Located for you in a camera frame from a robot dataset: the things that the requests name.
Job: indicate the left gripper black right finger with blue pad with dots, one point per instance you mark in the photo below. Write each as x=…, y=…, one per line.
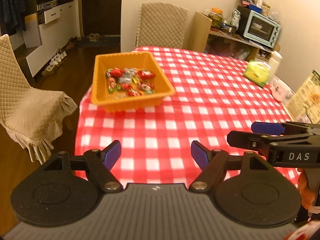
x=214, y=165

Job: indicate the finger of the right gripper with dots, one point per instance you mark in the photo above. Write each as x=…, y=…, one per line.
x=250, y=141
x=268, y=127

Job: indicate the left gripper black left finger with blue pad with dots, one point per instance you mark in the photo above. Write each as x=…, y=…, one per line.
x=97, y=165

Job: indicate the shiny red orange snack pack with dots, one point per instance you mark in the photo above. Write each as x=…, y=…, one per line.
x=133, y=92

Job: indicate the red cartoon face snack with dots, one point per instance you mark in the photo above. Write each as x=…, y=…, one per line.
x=125, y=86

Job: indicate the small green snack pack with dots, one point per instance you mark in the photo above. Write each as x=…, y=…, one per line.
x=149, y=91

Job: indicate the dark blue green snack pack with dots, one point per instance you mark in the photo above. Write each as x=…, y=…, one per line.
x=107, y=74

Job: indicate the yellow green candy pack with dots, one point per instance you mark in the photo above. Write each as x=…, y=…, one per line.
x=135, y=79

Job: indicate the silver clear snack packet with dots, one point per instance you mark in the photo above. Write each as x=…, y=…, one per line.
x=127, y=76

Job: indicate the clear beige candy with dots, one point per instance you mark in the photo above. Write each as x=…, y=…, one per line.
x=120, y=96

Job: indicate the long orange green snack pack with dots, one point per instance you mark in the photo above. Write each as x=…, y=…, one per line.
x=112, y=85

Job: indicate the small dark red candy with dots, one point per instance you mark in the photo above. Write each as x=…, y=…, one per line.
x=145, y=86

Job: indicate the red pillow snack pack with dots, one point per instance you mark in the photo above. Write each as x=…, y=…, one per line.
x=116, y=73

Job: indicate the person's right hand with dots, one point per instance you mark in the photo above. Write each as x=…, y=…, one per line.
x=307, y=195

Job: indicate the white mug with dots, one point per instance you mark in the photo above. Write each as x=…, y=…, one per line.
x=281, y=91

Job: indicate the sunflower seed bag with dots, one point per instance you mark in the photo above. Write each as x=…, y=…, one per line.
x=304, y=104

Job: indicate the green tissue pack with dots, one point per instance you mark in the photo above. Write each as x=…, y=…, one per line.
x=258, y=72

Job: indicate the red white checkered tablecloth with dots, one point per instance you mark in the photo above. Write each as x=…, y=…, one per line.
x=212, y=98

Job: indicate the white thermos bottle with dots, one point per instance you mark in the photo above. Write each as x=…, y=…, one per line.
x=274, y=63

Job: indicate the beige quilted chair left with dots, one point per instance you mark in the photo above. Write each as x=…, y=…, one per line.
x=32, y=117

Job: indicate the beige quilted chair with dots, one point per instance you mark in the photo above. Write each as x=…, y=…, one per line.
x=32, y=117
x=161, y=25

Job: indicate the orange plastic tray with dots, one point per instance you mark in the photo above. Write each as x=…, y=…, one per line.
x=139, y=60

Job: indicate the light blue toaster oven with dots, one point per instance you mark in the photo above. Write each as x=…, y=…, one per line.
x=261, y=29

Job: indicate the shoes on floor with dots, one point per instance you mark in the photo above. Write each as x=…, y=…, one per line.
x=54, y=63

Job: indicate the wooden shelf unit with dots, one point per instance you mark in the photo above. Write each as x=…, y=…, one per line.
x=203, y=39

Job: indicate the glass jar orange lid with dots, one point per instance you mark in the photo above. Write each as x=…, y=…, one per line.
x=216, y=15

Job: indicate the white cabinet with drawer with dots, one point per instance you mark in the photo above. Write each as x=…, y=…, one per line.
x=56, y=23

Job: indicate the beige quilted chair far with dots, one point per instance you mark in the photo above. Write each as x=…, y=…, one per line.
x=161, y=25

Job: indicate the dark entrance door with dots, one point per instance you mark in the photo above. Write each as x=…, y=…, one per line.
x=102, y=17

